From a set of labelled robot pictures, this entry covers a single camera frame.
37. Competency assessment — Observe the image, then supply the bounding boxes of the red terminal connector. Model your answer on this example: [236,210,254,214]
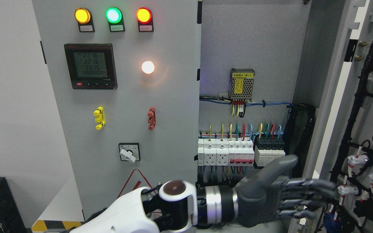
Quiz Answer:
[147,107,156,131]

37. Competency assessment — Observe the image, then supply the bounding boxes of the grey cabinet door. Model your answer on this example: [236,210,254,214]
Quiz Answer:
[32,0,201,218]
[293,0,373,233]

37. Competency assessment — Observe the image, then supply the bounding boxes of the white indicator light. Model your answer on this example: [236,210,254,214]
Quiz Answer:
[141,61,155,74]

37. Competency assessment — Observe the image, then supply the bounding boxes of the yellow indicator light left door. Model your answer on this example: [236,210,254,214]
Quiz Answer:
[74,7,95,33]

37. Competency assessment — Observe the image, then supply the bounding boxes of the black digital power meter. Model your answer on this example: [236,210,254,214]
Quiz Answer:
[64,43,118,90]

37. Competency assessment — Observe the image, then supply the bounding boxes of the red indicator light left door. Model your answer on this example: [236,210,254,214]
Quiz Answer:
[136,6,154,32]

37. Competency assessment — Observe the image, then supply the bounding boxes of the black corrugated cable conduit right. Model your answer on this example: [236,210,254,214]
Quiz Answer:
[284,104,316,178]

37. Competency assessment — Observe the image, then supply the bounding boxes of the white din rail sockets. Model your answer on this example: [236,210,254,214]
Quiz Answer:
[198,139,230,166]

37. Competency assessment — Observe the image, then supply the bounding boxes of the yellow terminal connector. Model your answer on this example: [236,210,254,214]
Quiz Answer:
[93,106,106,131]

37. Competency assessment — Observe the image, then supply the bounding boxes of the perforated metal power supply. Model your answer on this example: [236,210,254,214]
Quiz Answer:
[229,68,255,101]

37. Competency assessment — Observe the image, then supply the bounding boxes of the green indicator light left door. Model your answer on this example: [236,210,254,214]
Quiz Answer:
[105,7,125,32]

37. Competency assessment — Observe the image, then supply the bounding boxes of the white rotary selector switch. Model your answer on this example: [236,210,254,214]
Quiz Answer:
[118,143,141,163]

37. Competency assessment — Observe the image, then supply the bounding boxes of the red electric hazard warning sticker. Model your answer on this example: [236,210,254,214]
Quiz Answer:
[117,169,167,224]

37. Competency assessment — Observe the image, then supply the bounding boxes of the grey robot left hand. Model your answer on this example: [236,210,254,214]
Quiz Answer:
[234,155,336,227]

